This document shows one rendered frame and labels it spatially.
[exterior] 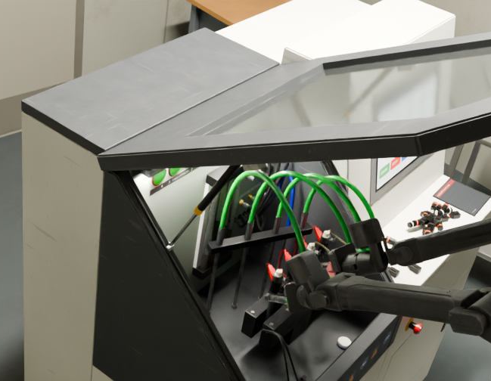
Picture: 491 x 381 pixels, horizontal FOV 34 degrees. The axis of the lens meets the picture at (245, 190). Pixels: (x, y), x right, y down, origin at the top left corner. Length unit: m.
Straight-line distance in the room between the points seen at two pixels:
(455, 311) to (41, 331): 1.33
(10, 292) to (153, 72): 1.73
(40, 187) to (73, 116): 0.23
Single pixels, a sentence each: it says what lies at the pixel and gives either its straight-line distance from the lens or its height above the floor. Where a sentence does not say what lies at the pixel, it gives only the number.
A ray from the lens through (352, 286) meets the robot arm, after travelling 1.65.
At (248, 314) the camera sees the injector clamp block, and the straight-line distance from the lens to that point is 2.23.
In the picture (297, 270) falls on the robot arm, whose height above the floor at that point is 1.39.
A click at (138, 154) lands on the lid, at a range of 1.73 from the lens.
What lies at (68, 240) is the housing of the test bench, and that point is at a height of 1.17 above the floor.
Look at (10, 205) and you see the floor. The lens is 4.14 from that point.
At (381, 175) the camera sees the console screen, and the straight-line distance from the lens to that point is 2.53.
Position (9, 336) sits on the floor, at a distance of 3.48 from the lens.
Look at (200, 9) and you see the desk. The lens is 4.70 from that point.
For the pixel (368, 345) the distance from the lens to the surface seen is 2.28.
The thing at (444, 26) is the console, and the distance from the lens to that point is 2.75.
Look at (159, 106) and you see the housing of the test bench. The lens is 2.02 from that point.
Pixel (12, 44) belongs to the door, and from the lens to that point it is 4.41.
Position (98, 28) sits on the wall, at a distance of 4.75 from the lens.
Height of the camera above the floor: 2.51
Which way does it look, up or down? 35 degrees down
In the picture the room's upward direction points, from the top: 11 degrees clockwise
